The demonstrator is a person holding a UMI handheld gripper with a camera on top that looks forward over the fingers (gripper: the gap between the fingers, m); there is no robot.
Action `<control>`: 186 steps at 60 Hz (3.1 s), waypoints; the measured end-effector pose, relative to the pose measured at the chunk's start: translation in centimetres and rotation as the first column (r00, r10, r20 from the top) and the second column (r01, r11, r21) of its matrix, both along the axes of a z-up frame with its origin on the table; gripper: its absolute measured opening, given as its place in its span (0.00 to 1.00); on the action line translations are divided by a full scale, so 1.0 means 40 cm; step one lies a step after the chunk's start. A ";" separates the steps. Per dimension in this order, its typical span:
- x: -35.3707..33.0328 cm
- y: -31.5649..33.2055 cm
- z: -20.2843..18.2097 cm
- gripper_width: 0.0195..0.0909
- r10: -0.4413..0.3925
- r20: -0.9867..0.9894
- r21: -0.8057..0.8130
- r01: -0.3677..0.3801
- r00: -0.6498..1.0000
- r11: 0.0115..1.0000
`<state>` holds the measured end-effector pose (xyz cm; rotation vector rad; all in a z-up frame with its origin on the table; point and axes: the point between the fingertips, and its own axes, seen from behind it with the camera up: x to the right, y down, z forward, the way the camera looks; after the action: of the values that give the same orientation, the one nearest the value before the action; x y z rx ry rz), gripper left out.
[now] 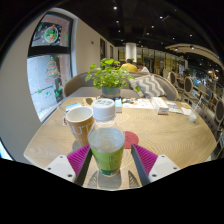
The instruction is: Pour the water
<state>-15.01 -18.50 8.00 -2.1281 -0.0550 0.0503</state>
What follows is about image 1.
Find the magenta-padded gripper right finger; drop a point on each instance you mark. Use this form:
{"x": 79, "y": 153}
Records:
{"x": 146, "y": 159}

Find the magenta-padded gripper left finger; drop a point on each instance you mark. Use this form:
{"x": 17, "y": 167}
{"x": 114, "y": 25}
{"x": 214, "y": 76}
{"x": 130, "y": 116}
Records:
{"x": 78, "y": 159}

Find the green-labelled clear drink bottle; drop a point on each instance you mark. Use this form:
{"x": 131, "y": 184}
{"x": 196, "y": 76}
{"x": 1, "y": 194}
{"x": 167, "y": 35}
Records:
{"x": 106, "y": 156}

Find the flat round red coaster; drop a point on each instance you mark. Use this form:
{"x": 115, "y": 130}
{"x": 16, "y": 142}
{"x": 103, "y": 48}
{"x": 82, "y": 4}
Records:
{"x": 131, "y": 140}

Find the brown paper cup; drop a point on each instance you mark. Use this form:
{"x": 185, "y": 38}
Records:
{"x": 80, "y": 128}

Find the clear drinking straw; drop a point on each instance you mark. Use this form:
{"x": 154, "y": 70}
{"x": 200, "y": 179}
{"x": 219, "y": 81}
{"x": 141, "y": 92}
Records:
{"x": 61, "y": 111}

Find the white orange cardboard box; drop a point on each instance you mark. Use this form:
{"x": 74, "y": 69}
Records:
{"x": 160, "y": 105}

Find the open printed booklet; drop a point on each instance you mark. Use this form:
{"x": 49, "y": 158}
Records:
{"x": 140, "y": 104}

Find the white paper sheets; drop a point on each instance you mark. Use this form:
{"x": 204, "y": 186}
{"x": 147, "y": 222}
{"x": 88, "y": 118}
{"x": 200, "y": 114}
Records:
{"x": 176, "y": 110}

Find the small light blue box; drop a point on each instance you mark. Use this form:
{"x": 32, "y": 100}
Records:
{"x": 118, "y": 105}

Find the clear plastic cup with straw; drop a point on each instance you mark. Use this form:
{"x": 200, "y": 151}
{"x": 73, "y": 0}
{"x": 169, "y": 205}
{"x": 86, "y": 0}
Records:
{"x": 193, "y": 116}

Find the grey white chevron pillow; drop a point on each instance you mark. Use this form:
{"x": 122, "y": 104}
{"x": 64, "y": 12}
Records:
{"x": 150, "y": 86}

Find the grey curved sofa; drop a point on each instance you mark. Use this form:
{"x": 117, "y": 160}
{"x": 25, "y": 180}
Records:
{"x": 78, "y": 85}

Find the group of dining chairs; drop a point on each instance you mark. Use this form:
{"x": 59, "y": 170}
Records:
{"x": 188, "y": 86}

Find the green potted plant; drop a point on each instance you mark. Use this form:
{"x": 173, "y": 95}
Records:
{"x": 108, "y": 75}

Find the person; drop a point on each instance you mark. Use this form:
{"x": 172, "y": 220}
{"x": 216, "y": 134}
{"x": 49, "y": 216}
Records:
{"x": 129, "y": 66}
{"x": 143, "y": 69}

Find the large decorated window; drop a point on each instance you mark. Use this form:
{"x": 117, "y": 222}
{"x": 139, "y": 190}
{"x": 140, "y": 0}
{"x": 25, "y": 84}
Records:
{"x": 50, "y": 70}

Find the white round pillar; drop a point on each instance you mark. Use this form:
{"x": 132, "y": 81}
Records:
{"x": 131, "y": 51}

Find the group of ceiling lights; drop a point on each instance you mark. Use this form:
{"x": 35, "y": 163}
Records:
{"x": 115, "y": 7}

